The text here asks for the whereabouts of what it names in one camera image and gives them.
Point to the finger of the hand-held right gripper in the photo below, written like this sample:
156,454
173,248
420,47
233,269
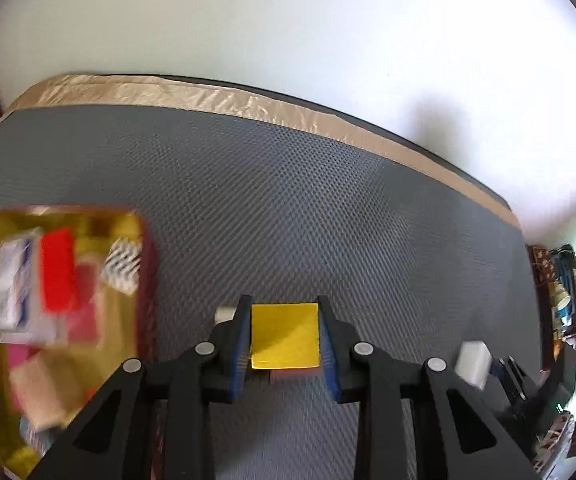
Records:
509,377

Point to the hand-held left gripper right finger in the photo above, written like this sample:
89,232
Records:
327,355

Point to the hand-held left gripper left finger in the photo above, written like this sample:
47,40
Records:
240,350

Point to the yellow box with striped end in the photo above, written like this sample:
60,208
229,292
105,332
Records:
284,335

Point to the yellow box of assorted items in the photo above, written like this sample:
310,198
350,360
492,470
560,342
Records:
117,325

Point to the black white zigzag box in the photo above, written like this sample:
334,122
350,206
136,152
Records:
122,265

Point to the short orange-red box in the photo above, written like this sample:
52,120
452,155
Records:
85,310

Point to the long red box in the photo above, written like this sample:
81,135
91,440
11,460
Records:
57,272

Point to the brown cardboard box red end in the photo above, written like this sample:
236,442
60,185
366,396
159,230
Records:
42,390

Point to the long pink box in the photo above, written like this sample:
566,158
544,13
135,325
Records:
17,356

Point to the white box with blue print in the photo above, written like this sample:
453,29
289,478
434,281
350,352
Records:
15,280

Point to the pale pink box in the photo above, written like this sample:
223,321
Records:
224,314

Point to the brown patterned cloth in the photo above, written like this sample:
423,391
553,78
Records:
542,260

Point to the grey mesh mat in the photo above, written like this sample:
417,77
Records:
288,210

